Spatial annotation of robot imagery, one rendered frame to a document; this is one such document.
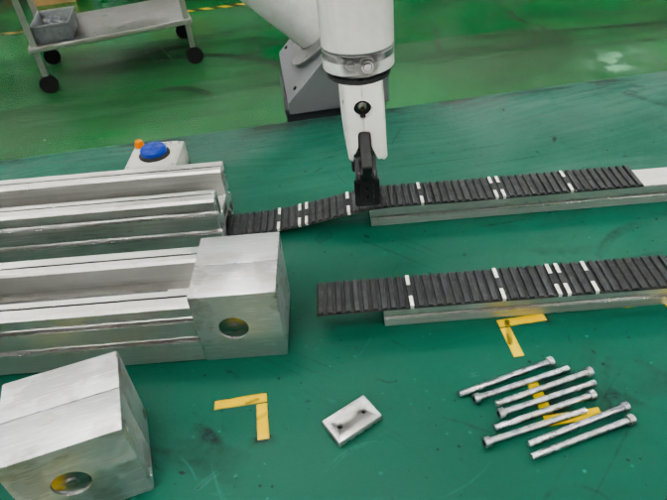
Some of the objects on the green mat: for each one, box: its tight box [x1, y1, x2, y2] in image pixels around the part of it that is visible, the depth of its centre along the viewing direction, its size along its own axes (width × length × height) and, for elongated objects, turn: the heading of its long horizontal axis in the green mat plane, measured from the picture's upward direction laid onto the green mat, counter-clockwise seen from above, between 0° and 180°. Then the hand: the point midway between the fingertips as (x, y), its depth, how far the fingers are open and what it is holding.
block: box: [0, 351, 155, 500], centre depth 53 cm, size 10×11×10 cm
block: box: [187, 232, 291, 360], centre depth 66 cm, size 9×12×10 cm
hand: (364, 179), depth 78 cm, fingers open, 8 cm apart
